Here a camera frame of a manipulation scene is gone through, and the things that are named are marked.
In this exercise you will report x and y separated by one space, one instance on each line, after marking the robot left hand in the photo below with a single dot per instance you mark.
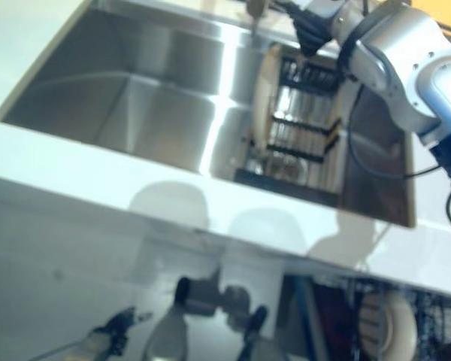
124 323

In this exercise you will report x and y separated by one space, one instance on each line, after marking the dishwasher plate rack with tines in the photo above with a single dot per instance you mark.
443 323

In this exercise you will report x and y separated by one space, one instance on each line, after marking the chrome kitchen faucet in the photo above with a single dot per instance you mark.
256 15

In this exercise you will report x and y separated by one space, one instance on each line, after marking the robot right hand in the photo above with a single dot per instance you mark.
312 30

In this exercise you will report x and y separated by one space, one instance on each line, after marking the stainless steel sink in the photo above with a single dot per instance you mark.
116 94

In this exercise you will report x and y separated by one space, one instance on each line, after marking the cream ceramic plate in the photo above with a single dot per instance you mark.
398 323
263 105

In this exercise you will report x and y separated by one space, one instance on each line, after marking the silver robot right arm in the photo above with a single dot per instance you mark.
398 45

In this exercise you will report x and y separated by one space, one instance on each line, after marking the black sink drying rack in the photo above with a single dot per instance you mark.
293 151

